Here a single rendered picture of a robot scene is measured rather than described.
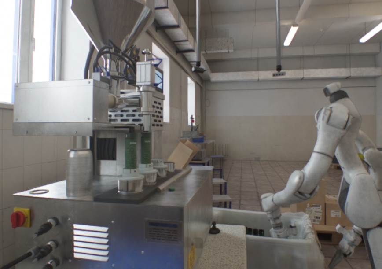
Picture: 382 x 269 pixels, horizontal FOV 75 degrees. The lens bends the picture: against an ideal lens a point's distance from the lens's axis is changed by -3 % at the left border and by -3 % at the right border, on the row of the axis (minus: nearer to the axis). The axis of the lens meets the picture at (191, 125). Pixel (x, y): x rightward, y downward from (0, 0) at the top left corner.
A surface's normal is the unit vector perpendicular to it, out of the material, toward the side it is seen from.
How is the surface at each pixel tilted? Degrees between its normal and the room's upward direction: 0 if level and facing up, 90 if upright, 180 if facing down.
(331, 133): 83
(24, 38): 90
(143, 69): 90
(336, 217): 90
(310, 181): 118
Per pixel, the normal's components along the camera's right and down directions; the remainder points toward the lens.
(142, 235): -0.20, -0.02
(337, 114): -0.21, -0.41
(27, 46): 0.98, 0.00
